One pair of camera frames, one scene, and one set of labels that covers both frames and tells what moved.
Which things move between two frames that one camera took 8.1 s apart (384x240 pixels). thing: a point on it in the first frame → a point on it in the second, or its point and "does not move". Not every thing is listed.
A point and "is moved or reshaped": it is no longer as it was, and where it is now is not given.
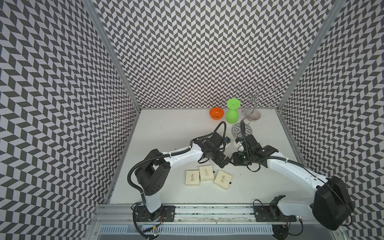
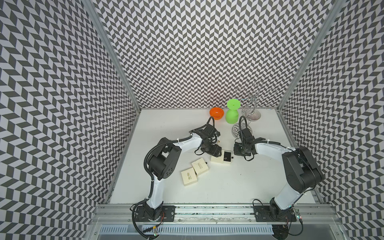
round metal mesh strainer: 237,132 does not move
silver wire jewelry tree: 255,96 does not move
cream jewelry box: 222,179 is moved or reshaped
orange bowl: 216,113 does not move
